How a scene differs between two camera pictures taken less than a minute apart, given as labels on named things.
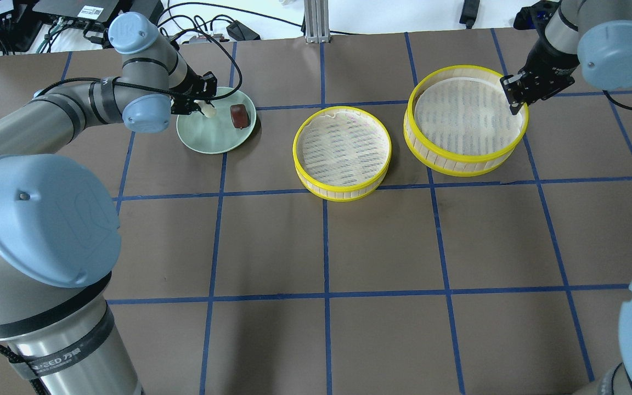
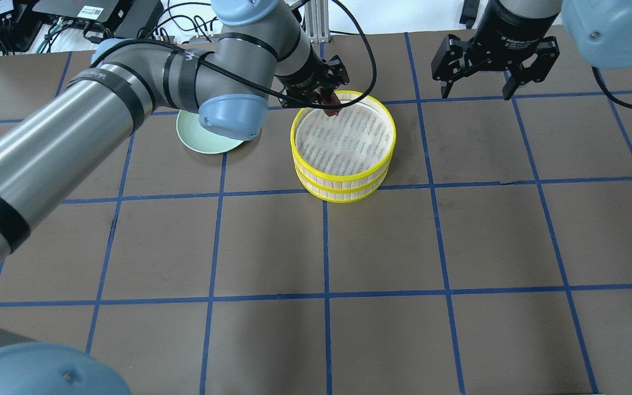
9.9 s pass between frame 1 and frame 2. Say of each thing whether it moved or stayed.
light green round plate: stayed
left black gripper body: moved
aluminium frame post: stayed
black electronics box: stayed
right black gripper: moved
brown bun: moved
